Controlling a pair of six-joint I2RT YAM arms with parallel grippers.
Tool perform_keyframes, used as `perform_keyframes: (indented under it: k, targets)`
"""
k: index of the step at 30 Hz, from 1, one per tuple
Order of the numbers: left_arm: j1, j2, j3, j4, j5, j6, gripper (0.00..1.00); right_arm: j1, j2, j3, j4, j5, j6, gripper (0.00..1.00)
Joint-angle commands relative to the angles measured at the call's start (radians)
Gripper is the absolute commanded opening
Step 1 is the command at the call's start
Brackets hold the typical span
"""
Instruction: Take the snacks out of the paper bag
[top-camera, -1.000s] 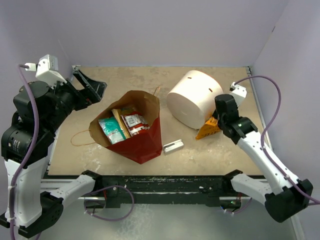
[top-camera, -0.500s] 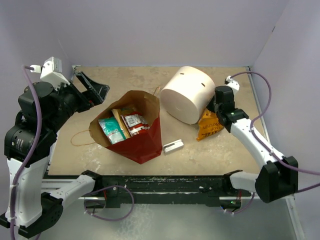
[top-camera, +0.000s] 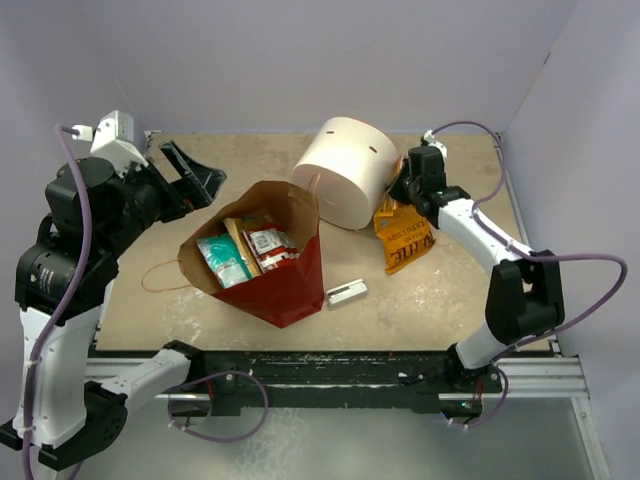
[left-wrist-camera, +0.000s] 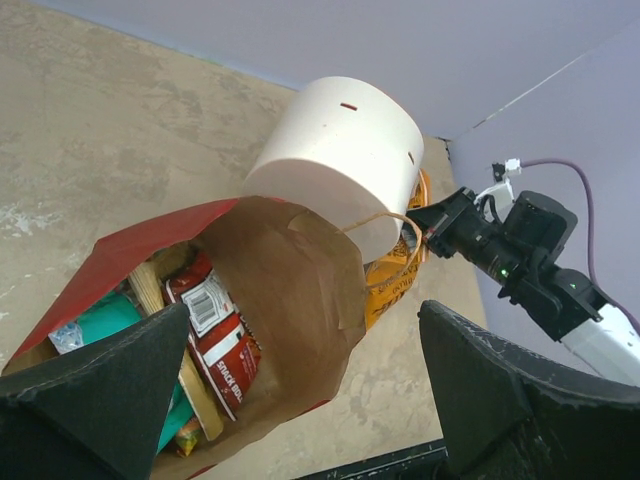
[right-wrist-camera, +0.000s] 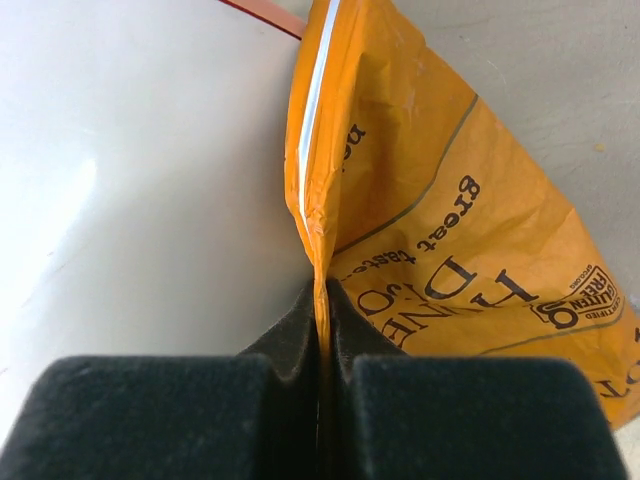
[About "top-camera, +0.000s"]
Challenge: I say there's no orange kettle chips bag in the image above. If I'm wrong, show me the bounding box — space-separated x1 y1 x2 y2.
372 155 437 277

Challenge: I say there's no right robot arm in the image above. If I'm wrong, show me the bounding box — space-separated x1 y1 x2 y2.
388 143 565 391

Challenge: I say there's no small white stapler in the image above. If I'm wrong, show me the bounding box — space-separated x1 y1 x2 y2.
325 279 368 308

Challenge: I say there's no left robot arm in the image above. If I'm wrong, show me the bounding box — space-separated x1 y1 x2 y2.
1 141 226 472

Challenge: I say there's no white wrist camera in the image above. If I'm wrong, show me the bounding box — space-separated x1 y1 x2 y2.
71 110 148 176
420 130 448 160

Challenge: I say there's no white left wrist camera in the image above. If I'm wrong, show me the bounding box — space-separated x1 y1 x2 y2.
71 110 148 176

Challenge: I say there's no red paper bag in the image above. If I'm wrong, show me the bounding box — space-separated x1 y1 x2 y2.
174 181 324 328

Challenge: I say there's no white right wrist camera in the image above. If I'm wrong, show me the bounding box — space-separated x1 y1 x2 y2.
420 130 448 160

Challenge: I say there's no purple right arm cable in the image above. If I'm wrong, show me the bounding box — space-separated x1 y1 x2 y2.
432 120 629 351

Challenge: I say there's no teal white snack packet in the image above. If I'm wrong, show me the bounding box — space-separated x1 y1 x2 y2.
196 233 251 289

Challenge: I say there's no tan snack bag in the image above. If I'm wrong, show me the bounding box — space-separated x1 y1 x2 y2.
223 211 271 278

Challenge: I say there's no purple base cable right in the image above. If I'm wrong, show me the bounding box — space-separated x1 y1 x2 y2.
444 367 510 430

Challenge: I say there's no red white snack packet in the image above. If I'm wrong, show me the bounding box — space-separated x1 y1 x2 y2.
243 223 299 273

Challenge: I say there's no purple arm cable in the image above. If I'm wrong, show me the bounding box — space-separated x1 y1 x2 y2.
19 124 94 480
432 120 629 351

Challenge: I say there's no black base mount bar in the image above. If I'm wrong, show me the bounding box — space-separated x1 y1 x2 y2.
168 340 503 416

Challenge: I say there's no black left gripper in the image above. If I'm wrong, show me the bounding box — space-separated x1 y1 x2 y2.
102 138 227 255

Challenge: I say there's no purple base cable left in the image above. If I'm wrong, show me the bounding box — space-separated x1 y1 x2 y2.
167 370 269 444

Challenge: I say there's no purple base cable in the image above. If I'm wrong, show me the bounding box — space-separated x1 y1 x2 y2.
167 370 269 444
444 367 510 430

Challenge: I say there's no white cylindrical bin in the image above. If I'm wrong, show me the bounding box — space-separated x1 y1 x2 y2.
292 117 400 230

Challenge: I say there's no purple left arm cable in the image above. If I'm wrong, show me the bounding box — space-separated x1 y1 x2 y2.
19 124 94 480

